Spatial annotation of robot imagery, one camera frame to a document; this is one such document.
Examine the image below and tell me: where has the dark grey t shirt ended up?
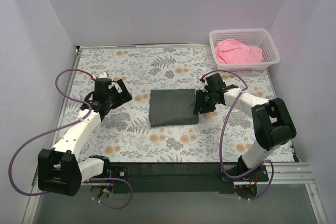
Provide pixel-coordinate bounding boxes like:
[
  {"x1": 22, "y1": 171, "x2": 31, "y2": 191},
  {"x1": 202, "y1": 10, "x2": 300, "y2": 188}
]
[{"x1": 149, "y1": 89, "x2": 199, "y2": 127}]

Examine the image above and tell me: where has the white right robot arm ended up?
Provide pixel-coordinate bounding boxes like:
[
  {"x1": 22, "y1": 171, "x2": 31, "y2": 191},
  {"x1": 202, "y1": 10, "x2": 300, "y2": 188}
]
[{"x1": 194, "y1": 88, "x2": 297, "y2": 179}]

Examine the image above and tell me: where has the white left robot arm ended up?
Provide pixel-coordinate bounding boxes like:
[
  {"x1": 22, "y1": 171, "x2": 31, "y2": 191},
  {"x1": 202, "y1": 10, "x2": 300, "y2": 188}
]
[{"x1": 38, "y1": 77, "x2": 132, "y2": 196}]

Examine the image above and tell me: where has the pink t shirt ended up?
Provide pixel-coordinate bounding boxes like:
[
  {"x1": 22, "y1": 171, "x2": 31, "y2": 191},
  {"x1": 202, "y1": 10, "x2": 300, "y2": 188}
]
[{"x1": 215, "y1": 39, "x2": 264, "y2": 64}]

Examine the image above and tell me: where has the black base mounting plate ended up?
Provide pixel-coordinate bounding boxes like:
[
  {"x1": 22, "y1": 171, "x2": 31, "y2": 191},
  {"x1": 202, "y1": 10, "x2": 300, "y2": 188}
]
[{"x1": 110, "y1": 163, "x2": 254, "y2": 194}]

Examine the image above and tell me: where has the white plastic laundry basket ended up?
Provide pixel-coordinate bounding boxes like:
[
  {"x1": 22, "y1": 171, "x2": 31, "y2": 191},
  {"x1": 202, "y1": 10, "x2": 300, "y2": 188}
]
[{"x1": 209, "y1": 29, "x2": 280, "y2": 71}]

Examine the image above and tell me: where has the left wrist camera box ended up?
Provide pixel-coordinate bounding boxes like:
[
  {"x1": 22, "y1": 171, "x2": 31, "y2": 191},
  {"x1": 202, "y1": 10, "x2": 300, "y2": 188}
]
[{"x1": 94, "y1": 72, "x2": 112, "y2": 96}]

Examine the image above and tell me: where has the aluminium frame rail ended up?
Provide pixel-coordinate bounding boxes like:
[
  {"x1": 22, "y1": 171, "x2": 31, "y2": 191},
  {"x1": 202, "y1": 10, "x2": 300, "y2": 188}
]
[{"x1": 33, "y1": 163, "x2": 315, "y2": 187}]

